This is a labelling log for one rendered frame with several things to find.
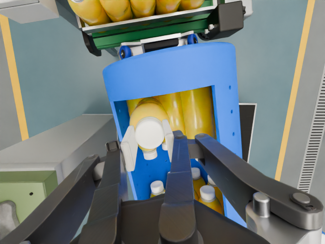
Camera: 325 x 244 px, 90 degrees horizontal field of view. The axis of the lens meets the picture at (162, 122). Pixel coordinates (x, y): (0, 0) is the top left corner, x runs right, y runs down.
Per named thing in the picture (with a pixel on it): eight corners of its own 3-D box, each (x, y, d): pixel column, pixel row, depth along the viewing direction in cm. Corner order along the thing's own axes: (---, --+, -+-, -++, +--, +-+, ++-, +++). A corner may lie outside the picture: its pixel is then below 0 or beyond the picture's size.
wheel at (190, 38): (187, 50, 48) (194, 48, 47) (185, 33, 47) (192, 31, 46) (193, 51, 51) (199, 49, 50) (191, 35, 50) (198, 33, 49)
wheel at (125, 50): (127, 60, 46) (133, 59, 47) (124, 43, 45) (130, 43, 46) (120, 63, 49) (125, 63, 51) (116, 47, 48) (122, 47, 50)
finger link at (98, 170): (123, 175, 14) (88, 182, 14) (129, 151, 19) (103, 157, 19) (119, 159, 14) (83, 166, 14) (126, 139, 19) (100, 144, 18)
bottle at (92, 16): (110, 9, 51) (88, -32, 33) (113, 34, 53) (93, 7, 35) (87, 9, 51) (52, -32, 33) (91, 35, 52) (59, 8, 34)
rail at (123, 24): (86, 34, 47) (82, 30, 44) (86, 31, 47) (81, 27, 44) (220, 11, 48) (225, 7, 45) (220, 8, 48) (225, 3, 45)
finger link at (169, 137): (165, 135, 15) (173, 133, 15) (161, 119, 22) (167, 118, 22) (170, 163, 16) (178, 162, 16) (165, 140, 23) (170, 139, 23)
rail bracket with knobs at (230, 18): (201, 42, 55) (213, 33, 45) (199, 19, 53) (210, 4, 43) (230, 38, 55) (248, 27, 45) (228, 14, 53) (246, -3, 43)
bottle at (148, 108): (145, 90, 39) (141, 97, 21) (169, 107, 40) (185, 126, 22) (129, 114, 40) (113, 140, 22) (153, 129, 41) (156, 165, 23)
